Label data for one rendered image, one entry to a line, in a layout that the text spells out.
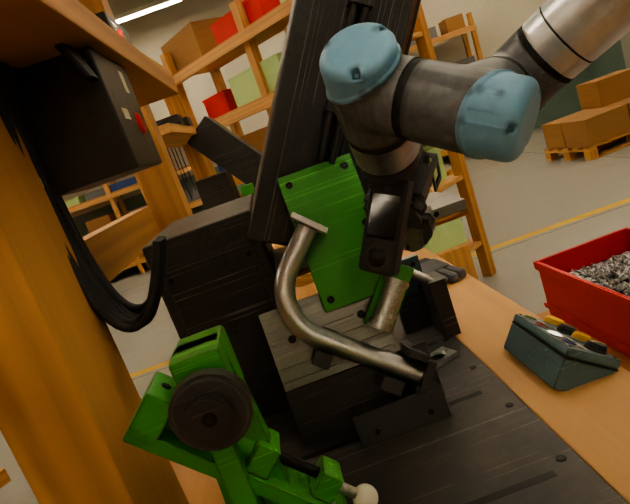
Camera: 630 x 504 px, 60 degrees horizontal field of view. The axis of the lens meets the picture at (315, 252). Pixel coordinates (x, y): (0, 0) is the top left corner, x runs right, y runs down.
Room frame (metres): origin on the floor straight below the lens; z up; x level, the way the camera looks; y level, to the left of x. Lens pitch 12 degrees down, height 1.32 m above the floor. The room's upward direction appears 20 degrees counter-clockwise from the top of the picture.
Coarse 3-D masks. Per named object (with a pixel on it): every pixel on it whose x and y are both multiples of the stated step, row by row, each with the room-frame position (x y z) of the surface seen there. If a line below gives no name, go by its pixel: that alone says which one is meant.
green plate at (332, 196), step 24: (312, 168) 0.80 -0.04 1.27; (336, 168) 0.80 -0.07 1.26; (288, 192) 0.80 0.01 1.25; (312, 192) 0.79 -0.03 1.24; (336, 192) 0.79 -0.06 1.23; (360, 192) 0.79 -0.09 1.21; (312, 216) 0.78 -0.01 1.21; (336, 216) 0.78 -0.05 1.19; (360, 216) 0.78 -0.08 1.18; (336, 240) 0.77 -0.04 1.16; (360, 240) 0.77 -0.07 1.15; (312, 264) 0.77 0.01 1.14; (336, 264) 0.76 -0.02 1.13; (336, 288) 0.76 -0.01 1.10; (360, 288) 0.75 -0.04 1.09
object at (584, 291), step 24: (600, 240) 1.05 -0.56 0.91; (624, 240) 1.06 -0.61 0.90; (552, 264) 1.05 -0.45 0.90; (576, 264) 1.05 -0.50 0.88; (600, 264) 1.00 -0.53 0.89; (624, 264) 0.97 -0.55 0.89; (552, 288) 1.01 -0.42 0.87; (576, 288) 0.92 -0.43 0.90; (600, 288) 0.84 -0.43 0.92; (624, 288) 0.88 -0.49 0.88; (552, 312) 1.04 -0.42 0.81; (576, 312) 0.94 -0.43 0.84; (600, 312) 0.86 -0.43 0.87; (624, 312) 0.79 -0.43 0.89; (600, 336) 0.87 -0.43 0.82; (624, 336) 0.81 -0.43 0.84
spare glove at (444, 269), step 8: (424, 264) 1.27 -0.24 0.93; (432, 264) 1.25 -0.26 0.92; (440, 264) 1.23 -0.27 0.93; (448, 264) 1.22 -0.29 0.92; (424, 272) 1.21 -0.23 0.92; (440, 272) 1.19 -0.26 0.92; (448, 272) 1.16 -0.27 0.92; (456, 272) 1.16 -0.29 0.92; (464, 272) 1.15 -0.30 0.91; (448, 280) 1.16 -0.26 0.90; (456, 280) 1.14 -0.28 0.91
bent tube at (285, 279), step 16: (304, 224) 0.75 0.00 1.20; (320, 224) 0.74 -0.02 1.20; (304, 240) 0.74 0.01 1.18; (288, 256) 0.74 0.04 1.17; (304, 256) 0.74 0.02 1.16; (288, 272) 0.73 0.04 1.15; (288, 288) 0.73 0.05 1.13; (288, 304) 0.72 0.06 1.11; (288, 320) 0.72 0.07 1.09; (304, 320) 0.72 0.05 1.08; (304, 336) 0.71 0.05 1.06; (320, 336) 0.71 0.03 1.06; (336, 336) 0.71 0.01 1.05; (336, 352) 0.70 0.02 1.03; (352, 352) 0.70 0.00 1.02; (368, 352) 0.70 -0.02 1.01; (384, 352) 0.70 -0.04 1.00; (384, 368) 0.69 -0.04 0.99; (400, 368) 0.69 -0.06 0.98; (416, 368) 0.69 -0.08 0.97; (416, 384) 0.69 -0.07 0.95
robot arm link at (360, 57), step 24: (360, 24) 0.52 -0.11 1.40; (336, 48) 0.51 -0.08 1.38; (360, 48) 0.50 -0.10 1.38; (384, 48) 0.49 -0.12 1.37; (336, 72) 0.50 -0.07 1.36; (360, 72) 0.49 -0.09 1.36; (384, 72) 0.49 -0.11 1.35; (336, 96) 0.52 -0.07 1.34; (360, 96) 0.50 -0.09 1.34; (384, 96) 0.49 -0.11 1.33; (360, 120) 0.52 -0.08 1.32; (384, 120) 0.50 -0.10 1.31; (360, 144) 0.56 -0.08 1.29; (384, 144) 0.55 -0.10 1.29
